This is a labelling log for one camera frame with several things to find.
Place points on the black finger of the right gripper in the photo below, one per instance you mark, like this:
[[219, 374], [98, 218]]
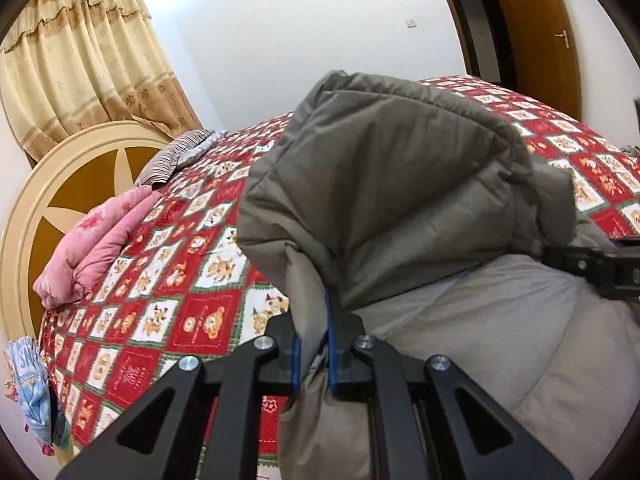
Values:
[[613, 272]]

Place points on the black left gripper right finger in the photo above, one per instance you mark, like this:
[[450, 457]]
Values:
[[427, 419]]

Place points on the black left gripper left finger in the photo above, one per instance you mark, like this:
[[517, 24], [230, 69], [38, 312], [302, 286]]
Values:
[[201, 419]]

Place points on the grey puffer jacket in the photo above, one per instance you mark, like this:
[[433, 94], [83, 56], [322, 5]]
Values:
[[427, 207]]

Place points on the red checkered cartoon bedspread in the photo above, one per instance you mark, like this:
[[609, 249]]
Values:
[[181, 287]]

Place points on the light blue patterned cloth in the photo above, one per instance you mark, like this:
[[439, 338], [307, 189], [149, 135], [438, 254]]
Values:
[[30, 387]]

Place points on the pink folded blanket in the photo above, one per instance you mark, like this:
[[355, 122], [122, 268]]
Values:
[[85, 254]]

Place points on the brown wooden door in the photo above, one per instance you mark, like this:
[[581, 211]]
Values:
[[545, 69]]

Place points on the grey striped pillow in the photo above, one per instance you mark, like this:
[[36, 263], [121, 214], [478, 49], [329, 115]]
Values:
[[188, 148]]

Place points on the cream round wooden headboard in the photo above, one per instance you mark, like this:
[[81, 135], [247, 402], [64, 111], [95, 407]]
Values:
[[82, 172]]

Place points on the beige patterned curtain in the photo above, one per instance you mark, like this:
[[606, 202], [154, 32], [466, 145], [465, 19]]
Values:
[[67, 65]]

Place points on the silver door handle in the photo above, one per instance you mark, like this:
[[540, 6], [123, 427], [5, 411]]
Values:
[[564, 36]]

